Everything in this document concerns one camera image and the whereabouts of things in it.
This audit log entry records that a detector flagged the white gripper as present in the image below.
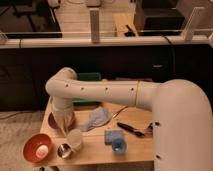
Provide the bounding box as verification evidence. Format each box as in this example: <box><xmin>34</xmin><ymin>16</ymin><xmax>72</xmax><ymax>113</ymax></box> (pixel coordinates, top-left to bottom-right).
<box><xmin>53</xmin><ymin>109</ymin><xmax>75</xmax><ymax>128</ymax></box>

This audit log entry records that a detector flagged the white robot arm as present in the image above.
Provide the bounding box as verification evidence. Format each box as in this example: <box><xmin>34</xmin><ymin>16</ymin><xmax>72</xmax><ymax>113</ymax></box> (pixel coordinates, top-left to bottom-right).
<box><xmin>45</xmin><ymin>68</ymin><xmax>213</xmax><ymax>171</ymax></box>

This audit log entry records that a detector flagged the small metal cup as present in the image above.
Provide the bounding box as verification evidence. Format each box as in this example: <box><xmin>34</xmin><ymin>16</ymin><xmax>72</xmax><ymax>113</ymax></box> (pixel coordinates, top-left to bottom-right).
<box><xmin>57</xmin><ymin>144</ymin><xmax>72</xmax><ymax>159</ymax></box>

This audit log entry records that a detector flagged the small blue cup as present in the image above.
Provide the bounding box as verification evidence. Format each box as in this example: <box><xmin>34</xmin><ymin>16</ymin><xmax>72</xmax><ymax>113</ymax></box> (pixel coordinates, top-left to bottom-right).
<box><xmin>112</xmin><ymin>139</ymin><xmax>127</xmax><ymax>155</ymax></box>

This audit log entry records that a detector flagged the purple bowl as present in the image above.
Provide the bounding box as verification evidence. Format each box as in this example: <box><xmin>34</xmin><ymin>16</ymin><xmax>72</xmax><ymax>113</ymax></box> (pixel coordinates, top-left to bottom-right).
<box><xmin>48</xmin><ymin>113</ymin><xmax>75</xmax><ymax>130</ymax></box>

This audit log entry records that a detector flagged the light blue cloth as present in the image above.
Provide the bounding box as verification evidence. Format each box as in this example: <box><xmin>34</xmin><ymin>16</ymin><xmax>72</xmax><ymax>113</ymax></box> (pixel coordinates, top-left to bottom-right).
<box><xmin>79</xmin><ymin>107</ymin><xmax>111</xmax><ymax>132</ymax></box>

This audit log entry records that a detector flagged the white egg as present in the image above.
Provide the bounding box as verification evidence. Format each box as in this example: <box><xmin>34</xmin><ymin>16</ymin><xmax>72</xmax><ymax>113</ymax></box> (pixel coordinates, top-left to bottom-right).
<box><xmin>36</xmin><ymin>145</ymin><xmax>48</xmax><ymax>158</ymax></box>

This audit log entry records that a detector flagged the red bowl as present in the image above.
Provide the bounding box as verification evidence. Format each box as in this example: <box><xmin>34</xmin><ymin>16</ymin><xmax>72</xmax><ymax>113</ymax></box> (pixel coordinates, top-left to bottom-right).
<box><xmin>23</xmin><ymin>133</ymin><xmax>53</xmax><ymax>163</ymax></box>

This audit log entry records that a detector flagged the blue sponge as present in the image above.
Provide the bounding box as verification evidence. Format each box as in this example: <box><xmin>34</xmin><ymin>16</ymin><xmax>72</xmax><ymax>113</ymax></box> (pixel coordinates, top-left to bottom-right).
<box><xmin>104</xmin><ymin>130</ymin><xmax>123</xmax><ymax>145</ymax></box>

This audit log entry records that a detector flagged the green tray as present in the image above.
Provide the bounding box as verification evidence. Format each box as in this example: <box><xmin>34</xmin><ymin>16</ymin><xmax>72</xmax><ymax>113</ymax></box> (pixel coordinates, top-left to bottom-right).
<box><xmin>73</xmin><ymin>72</ymin><xmax>101</xmax><ymax>107</ymax></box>

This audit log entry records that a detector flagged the metal spoon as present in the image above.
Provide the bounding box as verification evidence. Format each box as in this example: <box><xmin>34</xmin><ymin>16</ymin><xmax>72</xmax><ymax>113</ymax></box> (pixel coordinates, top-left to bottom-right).
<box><xmin>112</xmin><ymin>106</ymin><xmax>128</xmax><ymax>118</ymax></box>

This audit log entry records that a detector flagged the black brush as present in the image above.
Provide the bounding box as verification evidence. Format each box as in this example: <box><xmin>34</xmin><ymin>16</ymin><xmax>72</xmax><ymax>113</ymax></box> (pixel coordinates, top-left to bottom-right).
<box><xmin>117</xmin><ymin>122</ymin><xmax>144</xmax><ymax>137</ymax></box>

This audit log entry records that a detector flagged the small dark toy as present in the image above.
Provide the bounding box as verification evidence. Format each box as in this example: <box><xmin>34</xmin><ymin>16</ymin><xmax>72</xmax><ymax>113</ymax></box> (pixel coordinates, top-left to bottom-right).
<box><xmin>146</xmin><ymin>123</ymin><xmax>153</xmax><ymax>135</ymax></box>

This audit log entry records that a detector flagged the white railing bar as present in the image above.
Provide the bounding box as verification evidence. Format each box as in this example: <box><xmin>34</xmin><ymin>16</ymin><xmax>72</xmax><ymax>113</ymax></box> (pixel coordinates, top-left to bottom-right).
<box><xmin>0</xmin><ymin>35</ymin><xmax>213</xmax><ymax>49</ymax></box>

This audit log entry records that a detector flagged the black tool on desk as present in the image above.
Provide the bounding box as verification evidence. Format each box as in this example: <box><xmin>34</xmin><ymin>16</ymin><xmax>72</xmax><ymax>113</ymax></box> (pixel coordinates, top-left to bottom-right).
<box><xmin>124</xmin><ymin>25</ymin><xmax>136</xmax><ymax>37</ymax></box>

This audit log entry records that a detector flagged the grey upright bracket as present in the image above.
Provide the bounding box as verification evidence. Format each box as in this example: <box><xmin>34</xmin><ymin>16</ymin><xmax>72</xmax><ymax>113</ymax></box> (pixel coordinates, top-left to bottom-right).
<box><xmin>89</xmin><ymin>8</ymin><xmax>100</xmax><ymax>43</ymax></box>

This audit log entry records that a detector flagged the grey angled bracket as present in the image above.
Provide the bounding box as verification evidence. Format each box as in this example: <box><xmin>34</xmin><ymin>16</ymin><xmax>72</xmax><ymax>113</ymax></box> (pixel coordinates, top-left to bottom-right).
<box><xmin>181</xmin><ymin>7</ymin><xmax>205</xmax><ymax>41</ymax></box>

